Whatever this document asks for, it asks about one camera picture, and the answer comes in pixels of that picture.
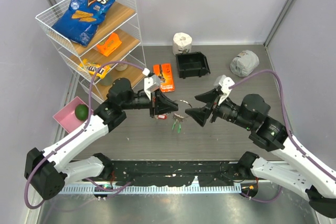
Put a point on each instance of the orange snack pouch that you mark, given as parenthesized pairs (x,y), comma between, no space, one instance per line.
(108,45)

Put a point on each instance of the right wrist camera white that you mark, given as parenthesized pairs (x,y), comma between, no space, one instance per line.
(222,86)

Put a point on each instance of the blue Doritos chip bag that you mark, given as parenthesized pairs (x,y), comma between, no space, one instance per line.
(81,20)

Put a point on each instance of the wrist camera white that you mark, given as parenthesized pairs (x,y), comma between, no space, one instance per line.
(222,86)
(151,82)

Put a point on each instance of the black plastic bin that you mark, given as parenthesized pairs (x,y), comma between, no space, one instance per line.
(193,64)

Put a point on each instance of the yellow M&M candy bag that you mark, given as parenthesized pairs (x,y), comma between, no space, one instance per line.
(92,67)

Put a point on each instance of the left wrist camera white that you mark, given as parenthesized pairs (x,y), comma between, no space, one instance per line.
(151,82)

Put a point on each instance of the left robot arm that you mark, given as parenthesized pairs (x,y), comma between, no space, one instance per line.
(50,170)

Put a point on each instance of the green lime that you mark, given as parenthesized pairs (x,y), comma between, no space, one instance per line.
(81,112)

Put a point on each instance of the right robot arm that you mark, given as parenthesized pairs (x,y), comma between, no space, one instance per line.
(310,178)

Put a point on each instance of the orange Gillette razor box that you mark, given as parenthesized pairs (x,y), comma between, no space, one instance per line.
(165,74)

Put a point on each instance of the grey wrapped bundle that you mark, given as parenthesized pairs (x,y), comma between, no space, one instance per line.
(244,63)

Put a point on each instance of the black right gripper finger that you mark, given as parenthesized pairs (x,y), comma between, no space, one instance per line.
(209,98)
(199,115)

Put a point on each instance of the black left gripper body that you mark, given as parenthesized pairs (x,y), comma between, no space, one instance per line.
(152,105)

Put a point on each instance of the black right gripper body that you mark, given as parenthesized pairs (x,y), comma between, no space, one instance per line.
(223,110)

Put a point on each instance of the pink box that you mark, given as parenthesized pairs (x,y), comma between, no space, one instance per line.
(66,117)

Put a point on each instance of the white wire shelf rack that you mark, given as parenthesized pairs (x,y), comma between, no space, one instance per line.
(95,38)

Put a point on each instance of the white slotted cable duct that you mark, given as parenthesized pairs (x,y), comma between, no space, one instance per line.
(194,188)

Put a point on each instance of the white toilet paper roll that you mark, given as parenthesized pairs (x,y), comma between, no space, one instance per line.
(182,43)

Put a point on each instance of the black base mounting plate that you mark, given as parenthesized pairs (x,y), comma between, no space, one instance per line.
(174,173)

